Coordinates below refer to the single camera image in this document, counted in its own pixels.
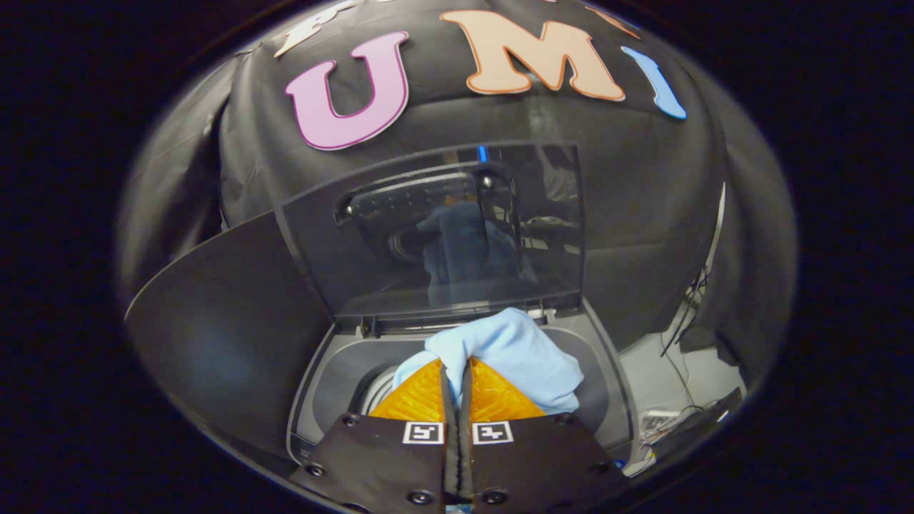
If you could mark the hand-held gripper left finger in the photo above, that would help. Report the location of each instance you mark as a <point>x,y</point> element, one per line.
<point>378,464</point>

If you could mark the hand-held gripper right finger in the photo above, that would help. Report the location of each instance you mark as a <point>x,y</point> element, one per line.
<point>535,464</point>

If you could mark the light blue cloth garment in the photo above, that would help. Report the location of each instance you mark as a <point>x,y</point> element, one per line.
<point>521,350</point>

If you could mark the dark transparent washing machine lid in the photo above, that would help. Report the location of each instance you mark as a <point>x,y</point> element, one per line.
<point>400,285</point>

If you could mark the beige and dark cabinet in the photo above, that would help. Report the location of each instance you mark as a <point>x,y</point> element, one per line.
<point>228,335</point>

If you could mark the black backdrop cloth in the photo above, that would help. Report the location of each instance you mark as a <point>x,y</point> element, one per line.
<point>643,178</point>

